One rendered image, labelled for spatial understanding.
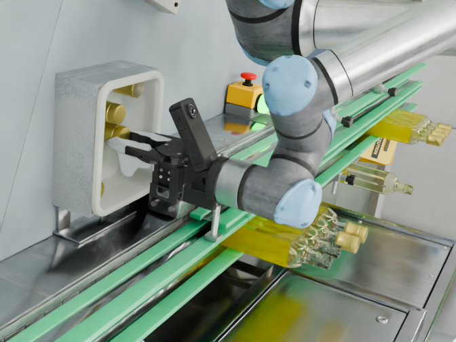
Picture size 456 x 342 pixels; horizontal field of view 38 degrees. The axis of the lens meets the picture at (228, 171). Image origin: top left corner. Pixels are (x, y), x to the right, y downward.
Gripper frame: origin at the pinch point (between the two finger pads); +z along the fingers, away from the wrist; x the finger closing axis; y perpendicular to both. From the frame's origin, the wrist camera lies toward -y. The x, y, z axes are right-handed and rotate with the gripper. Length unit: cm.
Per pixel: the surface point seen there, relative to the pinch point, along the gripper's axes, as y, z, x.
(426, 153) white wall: 191, 34, 601
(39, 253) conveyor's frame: 15.8, 2.5, -17.1
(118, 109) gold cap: -5.4, -0.8, -2.2
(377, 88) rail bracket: 11, -15, 114
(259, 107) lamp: 6, -3, 50
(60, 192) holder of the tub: 7.9, 3.7, -10.6
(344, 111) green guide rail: 12, -14, 83
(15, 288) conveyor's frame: 15.5, -2.0, -26.8
